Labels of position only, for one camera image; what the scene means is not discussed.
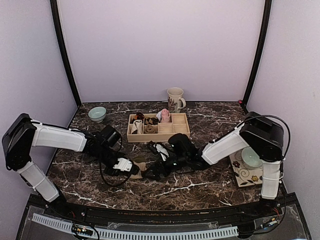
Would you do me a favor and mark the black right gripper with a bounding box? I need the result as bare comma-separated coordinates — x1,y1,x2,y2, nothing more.
142,153,189,181

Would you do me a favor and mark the beige striped cuff sock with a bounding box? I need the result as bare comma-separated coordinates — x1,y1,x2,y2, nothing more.
130,156,147,180

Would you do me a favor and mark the wooden compartment organizer box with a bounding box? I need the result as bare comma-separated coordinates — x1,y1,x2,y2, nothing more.
126,113,191,143

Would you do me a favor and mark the pink patterned long sock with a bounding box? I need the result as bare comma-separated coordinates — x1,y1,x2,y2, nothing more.
156,108,171,123

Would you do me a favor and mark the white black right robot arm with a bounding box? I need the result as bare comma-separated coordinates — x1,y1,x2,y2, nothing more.
142,111,291,217

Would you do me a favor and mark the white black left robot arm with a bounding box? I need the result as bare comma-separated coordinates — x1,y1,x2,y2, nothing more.
1,113,140,218

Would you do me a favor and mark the white ribbed rolled sock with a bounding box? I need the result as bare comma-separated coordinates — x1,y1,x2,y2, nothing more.
131,119,143,135

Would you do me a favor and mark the dark argyle rolled sock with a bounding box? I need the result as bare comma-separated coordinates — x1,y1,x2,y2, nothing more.
144,117,159,126

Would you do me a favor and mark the coral pattern ceramic mug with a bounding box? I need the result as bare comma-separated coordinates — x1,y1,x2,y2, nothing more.
167,87,187,113

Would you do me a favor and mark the light blue ceramic bowl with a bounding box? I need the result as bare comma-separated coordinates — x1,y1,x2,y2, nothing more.
88,106,107,123

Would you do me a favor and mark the floral pattern coaster tile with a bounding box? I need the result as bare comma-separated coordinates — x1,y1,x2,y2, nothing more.
229,150,263,188

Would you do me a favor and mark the pale green candle dish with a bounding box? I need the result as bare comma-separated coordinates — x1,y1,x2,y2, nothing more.
241,147,263,170

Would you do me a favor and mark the black front table rail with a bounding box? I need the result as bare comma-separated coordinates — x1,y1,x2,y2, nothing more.
24,192,298,227

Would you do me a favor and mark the white slotted cable duct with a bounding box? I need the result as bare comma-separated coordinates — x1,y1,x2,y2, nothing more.
31,213,239,240

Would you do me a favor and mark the black left frame post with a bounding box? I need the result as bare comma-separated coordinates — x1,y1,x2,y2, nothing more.
49,0,82,108

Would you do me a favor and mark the black frame post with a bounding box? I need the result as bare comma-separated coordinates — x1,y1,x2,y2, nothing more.
49,0,82,108
241,0,272,109

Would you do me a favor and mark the black right frame post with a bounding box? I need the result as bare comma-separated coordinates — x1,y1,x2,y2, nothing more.
241,0,272,109

